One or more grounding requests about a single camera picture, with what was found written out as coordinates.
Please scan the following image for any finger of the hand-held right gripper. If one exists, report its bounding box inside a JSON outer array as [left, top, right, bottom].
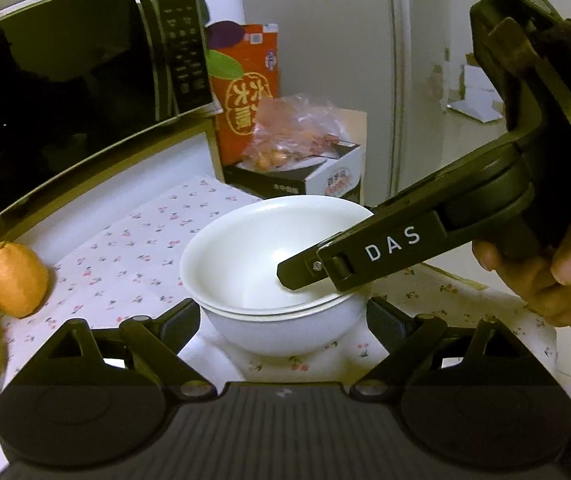
[[276, 132, 523, 293]]

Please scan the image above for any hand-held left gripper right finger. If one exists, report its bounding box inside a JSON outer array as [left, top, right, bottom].
[[348, 296, 550, 404]]

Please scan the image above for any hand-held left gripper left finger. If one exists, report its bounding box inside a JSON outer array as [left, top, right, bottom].
[[12, 297, 217, 404]]

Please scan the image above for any wide cream bowl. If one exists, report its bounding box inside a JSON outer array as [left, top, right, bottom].
[[179, 195, 377, 313]]

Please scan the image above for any bright white bowl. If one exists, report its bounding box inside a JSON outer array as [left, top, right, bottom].
[[202, 292, 367, 359]]

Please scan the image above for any person's right hand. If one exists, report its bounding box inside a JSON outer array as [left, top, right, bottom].
[[471, 179, 571, 330]]

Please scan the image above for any cherry print tablecloth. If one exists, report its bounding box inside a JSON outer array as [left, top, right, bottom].
[[0, 174, 567, 461]]

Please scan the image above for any black and white cardboard box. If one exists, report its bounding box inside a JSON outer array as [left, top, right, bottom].
[[222, 107, 369, 207]]

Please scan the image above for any plastic bag of fruit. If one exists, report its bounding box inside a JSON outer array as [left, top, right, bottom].
[[242, 94, 352, 172]]

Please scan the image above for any large orange citrus fruit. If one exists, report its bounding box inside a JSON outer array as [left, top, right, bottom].
[[0, 241, 49, 319]]

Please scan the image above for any grey refrigerator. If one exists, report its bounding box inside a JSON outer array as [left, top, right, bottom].
[[237, 0, 571, 263]]

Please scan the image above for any red carton box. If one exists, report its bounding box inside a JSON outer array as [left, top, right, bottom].
[[204, 20, 280, 167]]

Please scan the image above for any black microwave oven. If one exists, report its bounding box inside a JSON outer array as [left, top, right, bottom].
[[0, 0, 217, 242]]

